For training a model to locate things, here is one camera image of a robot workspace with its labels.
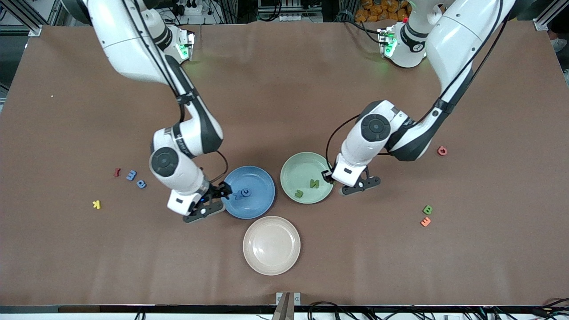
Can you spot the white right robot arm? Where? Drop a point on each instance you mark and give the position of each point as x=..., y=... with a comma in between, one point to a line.
x=173, y=169

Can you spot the blue foam letter a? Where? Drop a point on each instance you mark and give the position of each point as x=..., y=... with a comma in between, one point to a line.
x=141, y=183

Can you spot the blue foam letter E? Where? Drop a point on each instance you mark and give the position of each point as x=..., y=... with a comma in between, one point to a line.
x=131, y=175

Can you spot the aluminium camera pole with bracket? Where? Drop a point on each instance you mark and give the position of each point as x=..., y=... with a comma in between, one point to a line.
x=284, y=309

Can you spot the bag of orange fruit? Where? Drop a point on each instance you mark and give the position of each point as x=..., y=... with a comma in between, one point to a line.
x=378, y=11

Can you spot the blue foam letter X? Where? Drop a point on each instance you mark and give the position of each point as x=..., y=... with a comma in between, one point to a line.
x=238, y=196

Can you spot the long white socket strip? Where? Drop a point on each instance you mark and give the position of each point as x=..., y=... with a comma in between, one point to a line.
x=298, y=18

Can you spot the orange foam letter E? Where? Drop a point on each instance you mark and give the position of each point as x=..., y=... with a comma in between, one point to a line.
x=425, y=221

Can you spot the pink-red foam letter G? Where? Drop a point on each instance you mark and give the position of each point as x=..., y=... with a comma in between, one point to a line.
x=442, y=150

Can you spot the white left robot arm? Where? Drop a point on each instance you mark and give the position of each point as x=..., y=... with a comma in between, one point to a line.
x=373, y=146

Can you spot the white power strip with plugs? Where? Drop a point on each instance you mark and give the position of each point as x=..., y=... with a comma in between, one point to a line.
x=193, y=8

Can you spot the blue plate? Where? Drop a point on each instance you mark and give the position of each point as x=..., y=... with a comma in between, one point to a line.
x=258, y=178

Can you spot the green plate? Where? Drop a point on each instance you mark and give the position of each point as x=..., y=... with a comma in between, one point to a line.
x=307, y=166

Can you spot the green foam letter N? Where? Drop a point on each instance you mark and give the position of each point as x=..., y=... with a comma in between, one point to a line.
x=314, y=183

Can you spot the aluminium frame corner profile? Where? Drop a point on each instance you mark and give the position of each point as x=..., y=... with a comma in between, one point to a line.
x=34, y=30
x=541, y=24

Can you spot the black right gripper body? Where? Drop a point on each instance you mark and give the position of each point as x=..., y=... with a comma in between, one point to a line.
x=216, y=192

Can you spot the green foam letter C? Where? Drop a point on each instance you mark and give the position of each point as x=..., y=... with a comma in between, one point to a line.
x=298, y=193

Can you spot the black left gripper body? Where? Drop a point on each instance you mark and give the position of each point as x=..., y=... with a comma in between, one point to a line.
x=328, y=176

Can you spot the beige plate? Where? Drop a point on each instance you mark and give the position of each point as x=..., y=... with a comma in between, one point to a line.
x=271, y=245

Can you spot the green foam letter B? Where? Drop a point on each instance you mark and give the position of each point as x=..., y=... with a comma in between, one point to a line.
x=427, y=209

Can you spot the yellow foam letter K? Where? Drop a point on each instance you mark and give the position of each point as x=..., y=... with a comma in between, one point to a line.
x=96, y=204

